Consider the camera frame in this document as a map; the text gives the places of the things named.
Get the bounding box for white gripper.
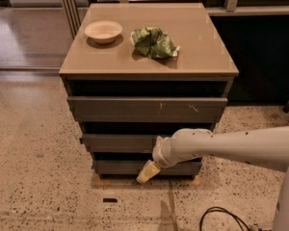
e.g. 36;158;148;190
137;136;182;184

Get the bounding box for grey drawer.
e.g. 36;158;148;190
82;134;157;153
67;96;227;123
92;160;201;176

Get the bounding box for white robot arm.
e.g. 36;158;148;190
137;126;289;231

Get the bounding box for small black floor marker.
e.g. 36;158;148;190
103;198;118;203

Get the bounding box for crumpled green chip bag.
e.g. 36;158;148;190
130;27;180;59

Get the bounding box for white bowl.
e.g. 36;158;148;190
84;20;122;44

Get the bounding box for black cable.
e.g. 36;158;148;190
198;206;252;231

